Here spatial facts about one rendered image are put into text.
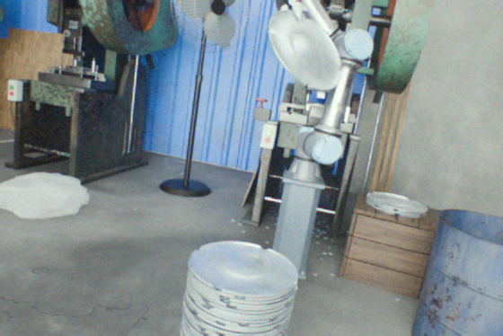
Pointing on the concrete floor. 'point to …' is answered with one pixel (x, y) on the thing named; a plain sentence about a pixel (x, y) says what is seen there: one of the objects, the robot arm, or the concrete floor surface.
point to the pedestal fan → (218, 31)
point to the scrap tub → (463, 278)
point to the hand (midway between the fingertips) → (295, 17)
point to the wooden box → (388, 249)
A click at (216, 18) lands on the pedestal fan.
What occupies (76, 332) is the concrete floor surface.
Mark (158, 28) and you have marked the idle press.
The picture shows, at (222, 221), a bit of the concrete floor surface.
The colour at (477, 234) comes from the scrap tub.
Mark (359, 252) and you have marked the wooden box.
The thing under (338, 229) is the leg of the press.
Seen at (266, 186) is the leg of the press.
